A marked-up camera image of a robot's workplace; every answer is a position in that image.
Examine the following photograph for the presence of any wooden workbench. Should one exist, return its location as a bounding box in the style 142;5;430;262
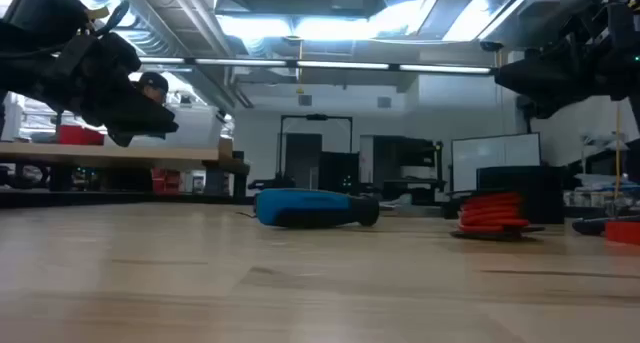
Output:
0;141;251;200

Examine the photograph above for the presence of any white translucent storage bin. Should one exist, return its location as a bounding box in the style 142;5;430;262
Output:
163;102;227;150

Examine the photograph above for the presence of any black equipment box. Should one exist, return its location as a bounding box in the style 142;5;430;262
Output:
475;164;567;225

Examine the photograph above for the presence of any small red container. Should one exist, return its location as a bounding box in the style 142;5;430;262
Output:
56;124;107;146

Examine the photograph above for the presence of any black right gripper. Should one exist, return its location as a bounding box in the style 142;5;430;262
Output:
494;2;619;120

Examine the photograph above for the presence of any black aluminium table frame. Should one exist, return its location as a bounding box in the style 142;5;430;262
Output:
0;189;257;208

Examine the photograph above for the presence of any person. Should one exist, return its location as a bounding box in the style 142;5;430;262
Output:
130;71;170;107

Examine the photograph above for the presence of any thick red wire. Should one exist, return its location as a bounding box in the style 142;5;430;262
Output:
457;191;531;234

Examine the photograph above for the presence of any black tubular frame stand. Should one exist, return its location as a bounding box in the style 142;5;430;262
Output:
275;113;355;190

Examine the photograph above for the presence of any red bit holder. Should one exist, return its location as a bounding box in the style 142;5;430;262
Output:
604;220;640;247

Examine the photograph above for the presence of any black shelving unit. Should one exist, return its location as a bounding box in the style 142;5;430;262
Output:
358;134;447;205

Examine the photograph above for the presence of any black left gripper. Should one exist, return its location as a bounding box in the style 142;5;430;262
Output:
29;31;180;148

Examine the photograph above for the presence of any blue black handled screwdriver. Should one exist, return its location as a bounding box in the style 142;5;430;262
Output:
252;187;381;230

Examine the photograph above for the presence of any white whiteboard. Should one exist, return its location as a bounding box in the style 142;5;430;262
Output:
450;132;543;193

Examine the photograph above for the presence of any long ceiling light bar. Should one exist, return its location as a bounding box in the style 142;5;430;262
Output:
138;56;495;75

